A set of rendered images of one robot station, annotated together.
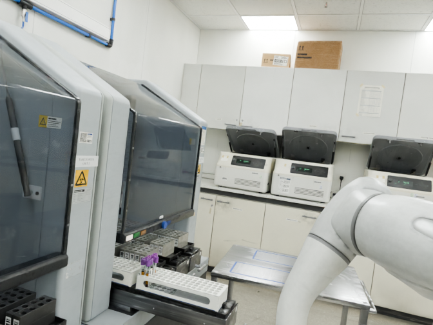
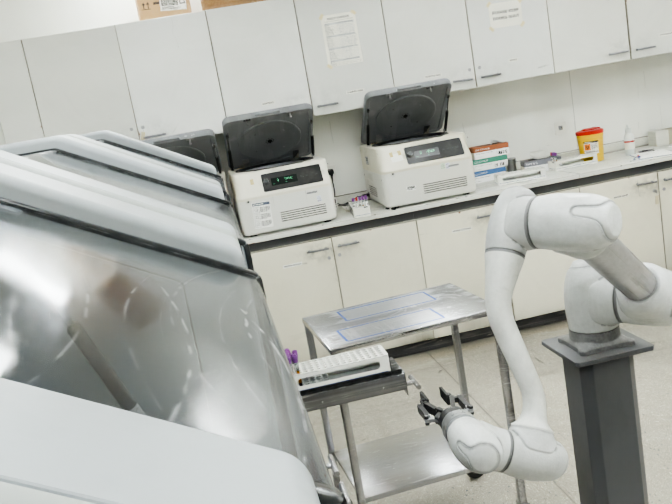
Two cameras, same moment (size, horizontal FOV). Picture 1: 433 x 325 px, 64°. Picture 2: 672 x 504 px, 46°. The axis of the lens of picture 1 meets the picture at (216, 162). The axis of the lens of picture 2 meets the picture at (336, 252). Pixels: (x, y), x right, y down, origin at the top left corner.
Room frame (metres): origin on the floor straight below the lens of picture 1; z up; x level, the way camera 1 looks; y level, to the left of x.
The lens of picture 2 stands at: (-0.82, 0.99, 1.60)
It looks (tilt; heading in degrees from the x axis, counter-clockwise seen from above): 11 degrees down; 333
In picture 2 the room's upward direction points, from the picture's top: 10 degrees counter-clockwise
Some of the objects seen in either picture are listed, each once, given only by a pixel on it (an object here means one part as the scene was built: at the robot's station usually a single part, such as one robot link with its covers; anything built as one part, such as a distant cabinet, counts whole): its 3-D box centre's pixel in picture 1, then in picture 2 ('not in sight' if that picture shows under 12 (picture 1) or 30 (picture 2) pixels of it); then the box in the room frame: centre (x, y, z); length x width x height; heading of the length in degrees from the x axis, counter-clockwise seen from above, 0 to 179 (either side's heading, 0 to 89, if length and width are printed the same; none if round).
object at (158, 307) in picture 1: (144, 294); (293, 398); (1.19, 0.20, 0.78); 0.73 x 0.14 x 0.09; 71
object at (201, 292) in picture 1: (181, 288); (336, 370); (1.15, 0.07, 0.83); 0.30 x 0.10 x 0.06; 71
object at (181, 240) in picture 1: (181, 240); not in sight; (1.65, 0.12, 0.85); 0.12 x 0.02 x 0.06; 160
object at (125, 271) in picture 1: (103, 267); not in sight; (1.25, 0.36, 0.83); 0.30 x 0.10 x 0.06; 71
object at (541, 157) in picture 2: not in sight; (540, 160); (3.11, -2.55, 0.97); 0.24 x 0.12 x 0.13; 60
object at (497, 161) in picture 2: not in sight; (487, 162); (3.27, -2.25, 1.01); 0.23 x 0.12 x 0.08; 71
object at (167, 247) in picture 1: (166, 248); not in sight; (1.51, 0.17, 0.85); 0.12 x 0.02 x 0.06; 161
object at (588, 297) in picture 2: not in sight; (593, 292); (0.96, -0.77, 0.87); 0.18 x 0.16 x 0.22; 22
